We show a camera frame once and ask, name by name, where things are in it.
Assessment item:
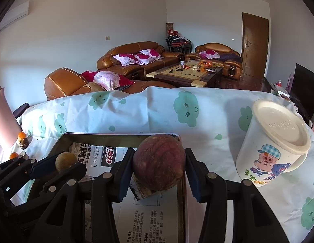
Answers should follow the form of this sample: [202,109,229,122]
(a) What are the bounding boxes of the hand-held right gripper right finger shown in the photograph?
[185,148,290,243]

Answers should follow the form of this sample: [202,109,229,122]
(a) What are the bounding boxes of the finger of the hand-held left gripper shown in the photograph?
[28,162,88,200]
[0,156,57,183]

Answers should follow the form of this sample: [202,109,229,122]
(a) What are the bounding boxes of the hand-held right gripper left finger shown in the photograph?
[33,148,136,243]

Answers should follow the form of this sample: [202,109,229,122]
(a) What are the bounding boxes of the small yellowish kiwi fruit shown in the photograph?
[55,152,78,173]

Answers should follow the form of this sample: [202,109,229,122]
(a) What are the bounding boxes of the reddish purple passion fruit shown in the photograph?
[132,134,186,191]

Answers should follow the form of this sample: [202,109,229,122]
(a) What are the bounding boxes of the pink metal tin box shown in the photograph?
[26,132,187,243]

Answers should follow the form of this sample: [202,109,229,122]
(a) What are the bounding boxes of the newspaper sheet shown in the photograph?
[71,143,127,169]

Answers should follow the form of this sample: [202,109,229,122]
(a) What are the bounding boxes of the white instruction leaflet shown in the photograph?
[85,176,184,243]

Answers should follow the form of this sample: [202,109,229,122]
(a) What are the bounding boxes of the pink kettle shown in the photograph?
[0,86,23,148]

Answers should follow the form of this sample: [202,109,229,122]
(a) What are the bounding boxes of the black chair back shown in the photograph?
[12,102,30,118]

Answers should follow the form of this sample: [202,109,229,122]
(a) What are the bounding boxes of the white green cloud tablecloth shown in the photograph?
[0,86,314,243]

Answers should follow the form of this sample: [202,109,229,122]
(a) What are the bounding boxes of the white cartoon pig cup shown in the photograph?
[235,99,311,188]

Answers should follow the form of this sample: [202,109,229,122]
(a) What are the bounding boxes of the brown leather chaise sofa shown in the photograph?
[44,67,173,102]

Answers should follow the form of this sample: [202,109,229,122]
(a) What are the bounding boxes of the pale pink pillow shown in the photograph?
[93,71,122,91]

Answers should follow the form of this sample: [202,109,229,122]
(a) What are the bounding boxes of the cream cup lid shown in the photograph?
[251,99,311,155]

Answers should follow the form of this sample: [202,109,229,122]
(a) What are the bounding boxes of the wooden coffee table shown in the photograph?
[146,60,223,88]

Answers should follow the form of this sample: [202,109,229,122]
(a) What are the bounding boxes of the white pink floral pillow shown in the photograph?
[199,50,220,59]
[140,48,163,59]
[113,54,139,66]
[133,52,157,65]

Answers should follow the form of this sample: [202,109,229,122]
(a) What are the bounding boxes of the purple blanket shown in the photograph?
[218,53,241,62]

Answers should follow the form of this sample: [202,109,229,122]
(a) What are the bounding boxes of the long brown leather sofa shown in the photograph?
[97,41,185,75]

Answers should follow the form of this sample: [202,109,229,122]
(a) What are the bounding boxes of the brown leather armchair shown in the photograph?
[185,43,243,79]

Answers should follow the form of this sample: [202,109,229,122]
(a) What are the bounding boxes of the stacked dark chairs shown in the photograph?
[166,34,192,55]

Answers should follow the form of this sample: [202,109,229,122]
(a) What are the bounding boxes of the black television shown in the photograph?
[290,63,314,122]

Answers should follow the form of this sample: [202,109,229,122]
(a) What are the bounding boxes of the brown wooden door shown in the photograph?
[241,13,270,78]

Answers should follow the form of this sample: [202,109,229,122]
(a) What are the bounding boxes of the white air conditioner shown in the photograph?
[0,0,29,33]

